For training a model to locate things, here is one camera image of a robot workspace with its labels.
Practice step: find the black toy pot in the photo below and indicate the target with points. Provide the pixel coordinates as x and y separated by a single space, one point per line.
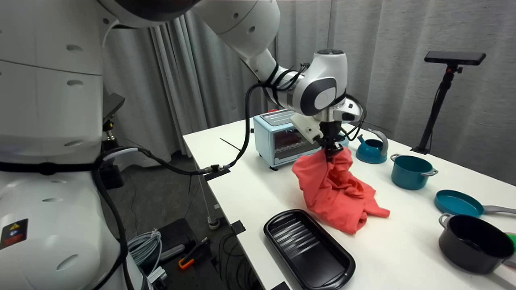
473 247

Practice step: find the wide black tape patch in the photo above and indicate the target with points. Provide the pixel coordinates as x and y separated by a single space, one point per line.
281 287

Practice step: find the green toy piece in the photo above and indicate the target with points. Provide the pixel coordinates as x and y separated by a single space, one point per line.
512 241

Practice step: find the teal toy kettle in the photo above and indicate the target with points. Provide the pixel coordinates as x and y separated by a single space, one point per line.
371 154

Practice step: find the light blue toaster oven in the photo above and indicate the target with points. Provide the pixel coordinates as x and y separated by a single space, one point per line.
271 142

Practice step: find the metal table leg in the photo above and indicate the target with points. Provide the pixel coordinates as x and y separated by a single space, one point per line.
207 204

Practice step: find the long black tape strip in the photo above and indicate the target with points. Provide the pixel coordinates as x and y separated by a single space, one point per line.
218 173

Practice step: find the black camera bar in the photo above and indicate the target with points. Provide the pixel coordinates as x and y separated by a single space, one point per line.
454 59

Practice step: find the small black camera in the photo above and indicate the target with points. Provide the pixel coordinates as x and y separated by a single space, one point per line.
113 105

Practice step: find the teal toy pot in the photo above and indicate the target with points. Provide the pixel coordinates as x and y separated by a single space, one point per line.
410 173

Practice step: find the black floor box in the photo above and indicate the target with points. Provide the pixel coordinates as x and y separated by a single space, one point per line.
175 236

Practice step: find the black ridged tray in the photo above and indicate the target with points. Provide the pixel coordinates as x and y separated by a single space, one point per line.
312 252

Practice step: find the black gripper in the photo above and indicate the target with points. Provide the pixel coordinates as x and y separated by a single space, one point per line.
333 131

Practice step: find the small black tape piece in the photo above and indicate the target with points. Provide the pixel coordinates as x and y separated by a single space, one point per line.
238 228

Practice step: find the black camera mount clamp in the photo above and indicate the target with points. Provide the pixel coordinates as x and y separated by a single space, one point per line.
110 175

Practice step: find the red shirt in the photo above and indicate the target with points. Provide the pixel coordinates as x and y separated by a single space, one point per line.
333 199

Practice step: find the black tripod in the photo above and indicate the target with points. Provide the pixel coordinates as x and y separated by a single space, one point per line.
436 107

